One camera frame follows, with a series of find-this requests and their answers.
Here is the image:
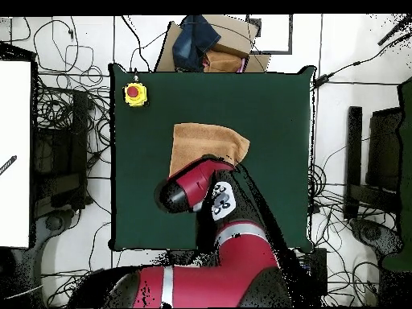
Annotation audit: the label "orange terry towel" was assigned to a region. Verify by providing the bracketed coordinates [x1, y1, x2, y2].
[168, 122, 251, 178]

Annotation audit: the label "dark green table cloth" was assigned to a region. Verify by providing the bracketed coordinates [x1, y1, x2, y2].
[381, 76, 412, 272]
[108, 63, 318, 253]

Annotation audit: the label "yellow emergency stop button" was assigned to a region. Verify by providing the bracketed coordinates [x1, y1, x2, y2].
[122, 81, 149, 108]

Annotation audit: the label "folded orange towel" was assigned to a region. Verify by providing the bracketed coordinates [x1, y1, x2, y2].
[203, 49, 245, 74]

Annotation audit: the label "blue jeans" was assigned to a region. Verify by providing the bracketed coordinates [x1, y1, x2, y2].
[171, 14, 222, 72]

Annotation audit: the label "black stand base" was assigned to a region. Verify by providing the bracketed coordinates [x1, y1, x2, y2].
[31, 89, 89, 220]
[342, 105, 404, 223]

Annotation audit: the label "brown cardboard box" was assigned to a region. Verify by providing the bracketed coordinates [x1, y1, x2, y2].
[154, 14, 272, 73]

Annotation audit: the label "black power strip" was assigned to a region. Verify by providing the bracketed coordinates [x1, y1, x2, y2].
[309, 247, 328, 296]

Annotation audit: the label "black striped rod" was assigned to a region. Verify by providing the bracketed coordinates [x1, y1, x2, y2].
[0, 154, 18, 176]

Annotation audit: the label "black tripod leg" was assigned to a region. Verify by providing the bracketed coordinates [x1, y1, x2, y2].
[377, 13, 412, 47]

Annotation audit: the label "black power adapter cable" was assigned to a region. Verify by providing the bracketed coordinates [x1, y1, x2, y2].
[312, 30, 412, 90]

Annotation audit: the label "black pedestal foot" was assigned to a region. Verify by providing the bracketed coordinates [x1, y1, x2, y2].
[349, 217, 404, 262]
[33, 208, 76, 255]

